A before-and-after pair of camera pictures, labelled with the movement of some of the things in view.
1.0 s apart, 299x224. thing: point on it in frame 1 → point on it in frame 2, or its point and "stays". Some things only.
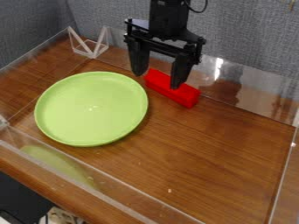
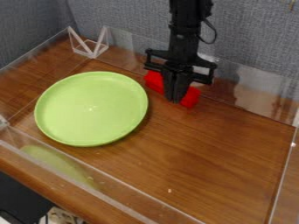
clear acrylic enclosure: x=212 y=164 stays
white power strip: x=59 y=216 stays
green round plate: x=91 y=108 stays
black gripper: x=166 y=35 → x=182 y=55
